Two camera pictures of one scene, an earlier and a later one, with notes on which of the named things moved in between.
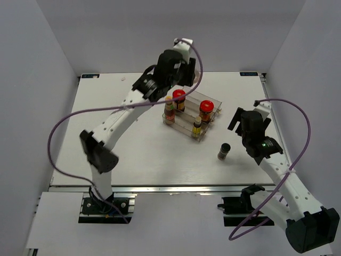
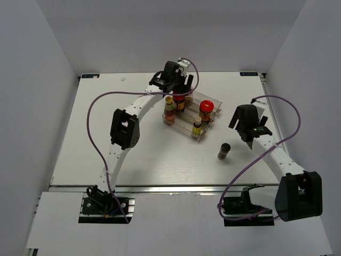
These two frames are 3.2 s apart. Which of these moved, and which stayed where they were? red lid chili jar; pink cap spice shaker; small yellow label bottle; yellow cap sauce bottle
Moved: pink cap spice shaker
Stayed: red lid chili jar; yellow cap sauce bottle; small yellow label bottle
